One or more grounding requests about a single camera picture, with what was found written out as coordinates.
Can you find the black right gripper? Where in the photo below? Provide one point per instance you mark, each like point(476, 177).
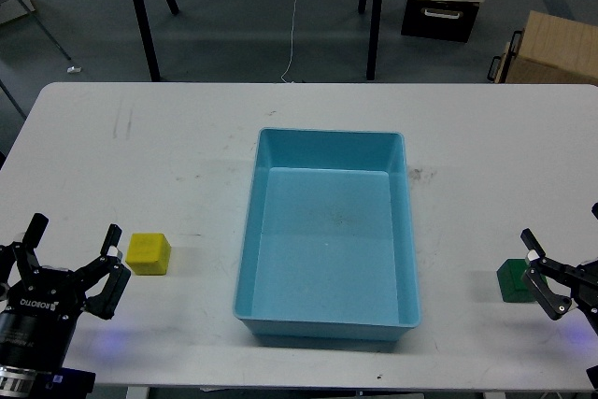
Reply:
point(583, 282)

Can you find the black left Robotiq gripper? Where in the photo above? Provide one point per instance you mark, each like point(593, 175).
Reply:
point(42, 309)

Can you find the green cube block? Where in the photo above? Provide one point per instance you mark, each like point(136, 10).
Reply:
point(511, 285)

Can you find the yellow cube block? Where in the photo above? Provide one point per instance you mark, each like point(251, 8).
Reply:
point(148, 254)

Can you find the cardboard box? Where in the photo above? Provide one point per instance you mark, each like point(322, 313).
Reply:
point(555, 50)

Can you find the black storage box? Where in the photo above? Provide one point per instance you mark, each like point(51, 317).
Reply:
point(442, 20)

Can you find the blue plastic bin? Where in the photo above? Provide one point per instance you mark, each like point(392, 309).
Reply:
point(328, 248)

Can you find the wooden cart at left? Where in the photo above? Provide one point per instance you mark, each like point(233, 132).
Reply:
point(12, 10)

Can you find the black metal rack frame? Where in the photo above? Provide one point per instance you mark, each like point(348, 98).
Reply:
point(500, 64)

